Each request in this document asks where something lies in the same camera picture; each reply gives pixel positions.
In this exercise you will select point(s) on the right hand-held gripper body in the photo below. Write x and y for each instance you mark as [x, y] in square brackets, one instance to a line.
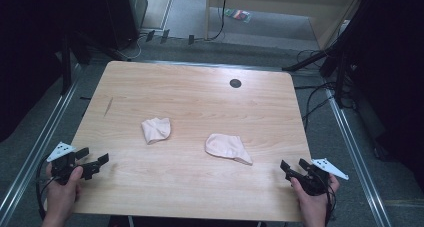
[316, 182]

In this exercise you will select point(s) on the black stand leg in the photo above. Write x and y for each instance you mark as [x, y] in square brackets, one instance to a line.
[65, 67]

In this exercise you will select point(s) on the light wooden shelf unit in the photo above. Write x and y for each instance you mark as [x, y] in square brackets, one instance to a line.
[286, 0]

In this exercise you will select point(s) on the black tripod stand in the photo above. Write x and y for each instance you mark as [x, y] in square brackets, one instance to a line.
[338, 70]

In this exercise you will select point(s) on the dark curtain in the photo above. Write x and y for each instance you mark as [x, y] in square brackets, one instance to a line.
[393, 70]
[26, 53]

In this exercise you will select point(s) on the person's left hand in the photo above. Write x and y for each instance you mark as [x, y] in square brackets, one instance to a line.
[61, 200]

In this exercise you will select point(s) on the dark cabinet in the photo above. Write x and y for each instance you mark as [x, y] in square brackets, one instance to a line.
[128, 13]

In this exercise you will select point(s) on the black round table grommet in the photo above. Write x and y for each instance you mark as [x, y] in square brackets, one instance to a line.
[235, 83]

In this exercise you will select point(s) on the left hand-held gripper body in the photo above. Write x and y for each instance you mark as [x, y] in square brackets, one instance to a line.
[63, 165]

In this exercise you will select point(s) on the colourful packet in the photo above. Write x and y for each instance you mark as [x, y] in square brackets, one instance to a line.
[238, 15]

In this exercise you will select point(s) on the metal floor rail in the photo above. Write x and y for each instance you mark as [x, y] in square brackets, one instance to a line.
[33, 147]
[356, 160]

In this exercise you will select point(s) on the pale pink sock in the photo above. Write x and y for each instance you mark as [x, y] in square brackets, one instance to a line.
[156, 130]
[226, 147]

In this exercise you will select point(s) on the person's right hand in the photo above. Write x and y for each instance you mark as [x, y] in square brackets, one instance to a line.
[315, 208]

